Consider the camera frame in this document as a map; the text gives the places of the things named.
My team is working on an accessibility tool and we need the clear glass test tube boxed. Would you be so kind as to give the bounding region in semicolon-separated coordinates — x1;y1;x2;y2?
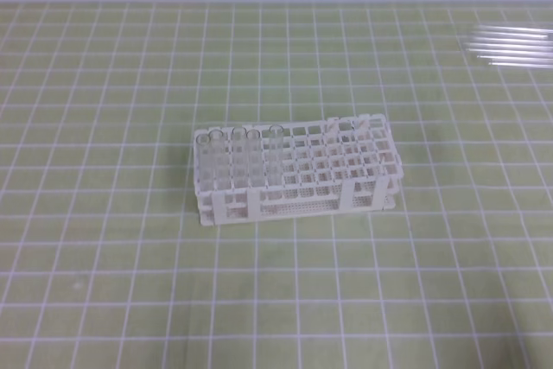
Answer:
209;129;230;190
196;133;214;192
231;127;248;188
473;25;552;40
267;124;284;186
489;59;552;69
467;42;552;56
246;129;264;188
469;36;552;48
477;51;552;64

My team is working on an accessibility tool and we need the white plastic test tube rack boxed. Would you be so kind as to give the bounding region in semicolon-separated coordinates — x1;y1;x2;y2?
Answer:
194;114;404;226

